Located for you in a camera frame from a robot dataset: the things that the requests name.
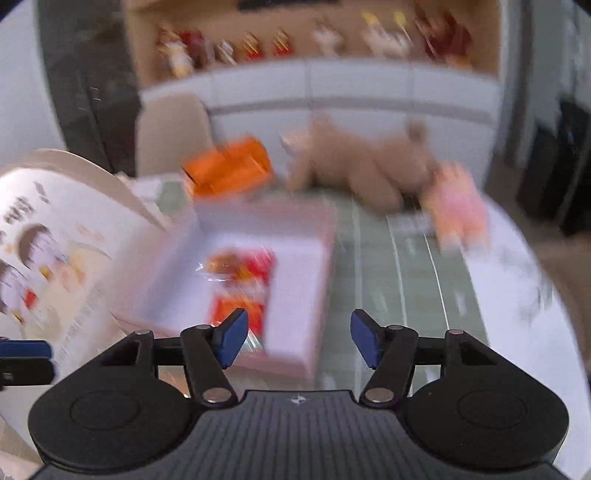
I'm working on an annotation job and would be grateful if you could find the pink storage box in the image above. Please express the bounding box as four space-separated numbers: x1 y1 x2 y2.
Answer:
109 197 337 380

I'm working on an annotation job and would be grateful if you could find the red snack packet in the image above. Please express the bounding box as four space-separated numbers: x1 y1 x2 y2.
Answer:
202 248 276 350

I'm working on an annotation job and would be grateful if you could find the green checked tablecloth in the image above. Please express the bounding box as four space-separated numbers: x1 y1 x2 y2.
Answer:
133 179 491 393

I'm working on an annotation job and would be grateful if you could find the cartoon printed white lid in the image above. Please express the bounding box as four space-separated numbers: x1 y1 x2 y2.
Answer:
1 149 162 377

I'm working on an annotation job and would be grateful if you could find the pink plush toy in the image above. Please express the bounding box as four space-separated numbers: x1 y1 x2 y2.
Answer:
420 162 489 253

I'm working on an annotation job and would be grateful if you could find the brown plush bear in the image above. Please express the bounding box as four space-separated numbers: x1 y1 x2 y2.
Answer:
280 115 438 213

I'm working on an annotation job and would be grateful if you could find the orange snack bag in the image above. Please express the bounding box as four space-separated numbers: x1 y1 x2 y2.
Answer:
181 136 274 199

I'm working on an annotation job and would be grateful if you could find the beige chair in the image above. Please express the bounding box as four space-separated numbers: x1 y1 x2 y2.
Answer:
135 92 214 177

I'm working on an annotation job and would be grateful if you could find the wooden display shelf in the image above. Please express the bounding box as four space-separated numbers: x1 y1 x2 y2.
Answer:
122 1 501 88

